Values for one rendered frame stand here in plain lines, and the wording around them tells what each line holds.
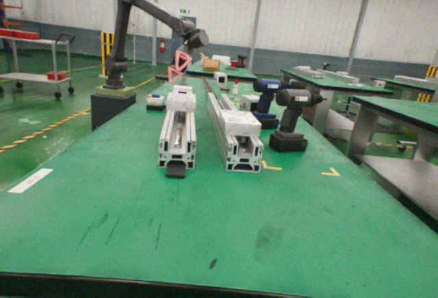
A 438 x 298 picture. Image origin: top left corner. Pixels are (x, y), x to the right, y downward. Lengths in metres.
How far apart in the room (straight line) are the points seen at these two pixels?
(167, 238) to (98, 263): 0.11
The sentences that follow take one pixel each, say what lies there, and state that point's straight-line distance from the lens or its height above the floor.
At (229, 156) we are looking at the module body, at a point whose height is 0.82.
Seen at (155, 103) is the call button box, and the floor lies 0.81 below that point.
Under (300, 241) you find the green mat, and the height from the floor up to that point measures 0.78.
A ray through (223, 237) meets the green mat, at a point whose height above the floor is 0.78.
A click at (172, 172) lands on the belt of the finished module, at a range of 0.73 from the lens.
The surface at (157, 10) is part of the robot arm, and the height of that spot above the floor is 1.23.
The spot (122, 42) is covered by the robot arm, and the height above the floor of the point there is 1.07.
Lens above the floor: 1.12
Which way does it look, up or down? 18 degrees down
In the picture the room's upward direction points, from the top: 6 degrees clockwise
